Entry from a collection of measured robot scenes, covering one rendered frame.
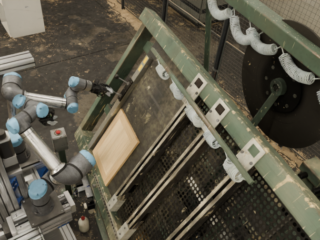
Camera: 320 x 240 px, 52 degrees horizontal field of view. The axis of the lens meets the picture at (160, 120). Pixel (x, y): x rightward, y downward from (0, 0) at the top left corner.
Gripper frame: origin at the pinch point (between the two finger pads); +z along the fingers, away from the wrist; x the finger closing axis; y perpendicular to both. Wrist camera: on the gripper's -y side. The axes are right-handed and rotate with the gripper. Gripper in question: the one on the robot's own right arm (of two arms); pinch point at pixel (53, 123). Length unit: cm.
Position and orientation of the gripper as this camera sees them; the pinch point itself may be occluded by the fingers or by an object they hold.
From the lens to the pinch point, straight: 215.7
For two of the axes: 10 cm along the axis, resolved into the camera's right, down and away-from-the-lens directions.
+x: -1.3, -9.1, 4.0
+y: 9.4, -2.4, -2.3
